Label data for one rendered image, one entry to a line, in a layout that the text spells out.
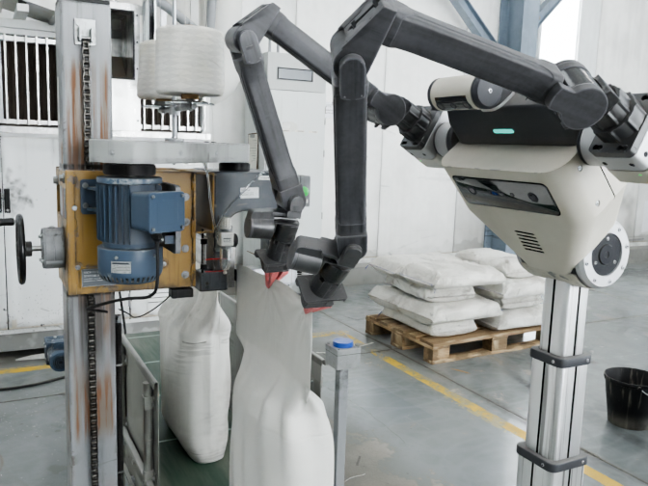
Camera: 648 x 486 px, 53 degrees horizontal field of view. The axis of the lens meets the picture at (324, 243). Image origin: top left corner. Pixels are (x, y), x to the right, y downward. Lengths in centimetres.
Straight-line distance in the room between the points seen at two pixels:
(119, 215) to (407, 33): 83
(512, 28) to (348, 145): 669
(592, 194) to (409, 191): 568
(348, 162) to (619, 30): 813
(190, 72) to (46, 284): 312
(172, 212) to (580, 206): 87
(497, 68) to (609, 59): 793
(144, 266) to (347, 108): 71
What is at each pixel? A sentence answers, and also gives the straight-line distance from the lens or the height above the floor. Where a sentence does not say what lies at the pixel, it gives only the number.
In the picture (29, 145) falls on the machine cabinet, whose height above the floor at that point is 136.
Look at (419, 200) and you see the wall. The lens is 710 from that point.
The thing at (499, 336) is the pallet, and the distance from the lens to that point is 482.
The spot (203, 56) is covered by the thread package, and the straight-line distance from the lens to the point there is 160.
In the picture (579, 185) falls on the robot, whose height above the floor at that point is 136.
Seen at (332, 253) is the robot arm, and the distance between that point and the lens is 127.
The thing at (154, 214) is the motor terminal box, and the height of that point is 126.
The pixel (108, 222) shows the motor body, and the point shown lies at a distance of 159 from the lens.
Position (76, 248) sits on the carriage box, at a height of 114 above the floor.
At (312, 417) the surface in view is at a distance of 155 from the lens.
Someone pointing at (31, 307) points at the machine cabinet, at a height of 34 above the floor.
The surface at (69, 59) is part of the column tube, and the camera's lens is 180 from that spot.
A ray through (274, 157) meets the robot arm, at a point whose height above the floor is 139.
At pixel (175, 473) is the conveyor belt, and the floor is 38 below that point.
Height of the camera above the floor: 142
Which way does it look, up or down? 9 degrees down
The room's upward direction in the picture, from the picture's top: 2 degrees clockwise
